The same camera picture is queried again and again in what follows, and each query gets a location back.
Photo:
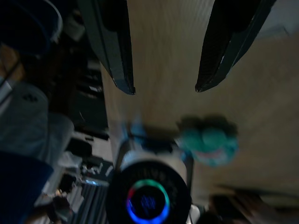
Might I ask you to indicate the dark blue cloth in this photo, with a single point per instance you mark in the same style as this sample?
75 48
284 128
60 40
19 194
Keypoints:
21 186

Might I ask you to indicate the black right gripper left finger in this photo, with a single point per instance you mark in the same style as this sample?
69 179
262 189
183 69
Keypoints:
109 46

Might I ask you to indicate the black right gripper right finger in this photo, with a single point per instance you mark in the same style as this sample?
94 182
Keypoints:
222 46

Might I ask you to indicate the blue tub white rim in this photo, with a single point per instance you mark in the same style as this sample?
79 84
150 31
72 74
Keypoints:
28 28

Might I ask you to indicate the white cloth black logo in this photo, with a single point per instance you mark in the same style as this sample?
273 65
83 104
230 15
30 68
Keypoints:
23 121

